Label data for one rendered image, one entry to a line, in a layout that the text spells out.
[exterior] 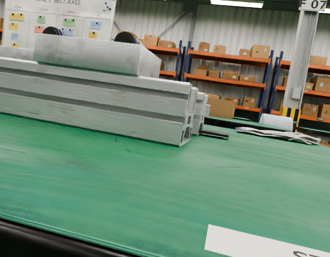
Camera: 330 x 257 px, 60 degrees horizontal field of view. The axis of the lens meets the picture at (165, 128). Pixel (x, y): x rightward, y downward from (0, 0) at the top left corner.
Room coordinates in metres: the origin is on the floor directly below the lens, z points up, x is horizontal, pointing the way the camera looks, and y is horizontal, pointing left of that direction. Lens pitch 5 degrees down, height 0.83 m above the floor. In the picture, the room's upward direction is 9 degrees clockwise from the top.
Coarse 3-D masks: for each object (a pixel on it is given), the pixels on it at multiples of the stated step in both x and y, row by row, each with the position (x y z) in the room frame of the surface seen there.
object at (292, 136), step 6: (252, 132) 0.83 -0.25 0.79; (264, 132) 0.84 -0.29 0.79; (270, 132) 0.84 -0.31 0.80; (276, 132) 0.84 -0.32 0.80; (282, 132) 0.85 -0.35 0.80; (288, 132) 0.90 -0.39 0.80; (288, 138) 0.81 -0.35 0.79; (294, 138) 0.80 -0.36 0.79; (300, 138) 0.80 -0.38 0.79; (312, 138) 0.81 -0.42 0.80; (318, 144) 0.81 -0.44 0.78
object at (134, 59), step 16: (48, 48) 0.41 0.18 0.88; (64, 48) 0.40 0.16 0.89; (80, 48) 0.40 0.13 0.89; (96, 48) 0.39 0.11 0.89; (112, 48) 0.39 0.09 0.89; (128, 48) 0.38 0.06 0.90; (144, 48) 0.39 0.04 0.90; (64, 64) 0.40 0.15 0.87; (80, 64) 0.40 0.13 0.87; (96, 64) 0.39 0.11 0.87; (112, 64) 0.39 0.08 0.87; (128, 64) 0.38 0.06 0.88; (144, 64) 0.40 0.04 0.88; (160, 64) 0.48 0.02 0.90
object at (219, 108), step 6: (210, 102) 2.43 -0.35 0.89; (216, 102) 2.41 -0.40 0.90; (222, 102) 2.40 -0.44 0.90; (228, 102) 2.39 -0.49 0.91; (234, 102) 2.37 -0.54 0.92; (210, 108) 2.42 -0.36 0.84; (216, 108) 2.41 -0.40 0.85; (222, 108) 2.40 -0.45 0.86; (228, 108) 2.38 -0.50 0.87; (234, 108) 2.46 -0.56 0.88; (210, 114) 2.42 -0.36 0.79; (216, 114) 2.41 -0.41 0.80; (222, 114) 2.39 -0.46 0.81; (228, 114) 2.38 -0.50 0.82
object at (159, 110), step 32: (0, 64) 0.43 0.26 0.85; (32, 64) 0.42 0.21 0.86; (0, 96) 0.43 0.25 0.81; (32, 96) 0.43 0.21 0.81; (64, 96) 0.41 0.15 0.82; (96, 96) 0.40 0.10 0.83; (128, 96) 0.39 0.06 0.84; (160, 96) 0.38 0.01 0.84; (192, 96) 0.44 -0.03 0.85; (96, 128) 0.40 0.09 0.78; (128, 128) 0.39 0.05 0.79; (160, 128) 0.38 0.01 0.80
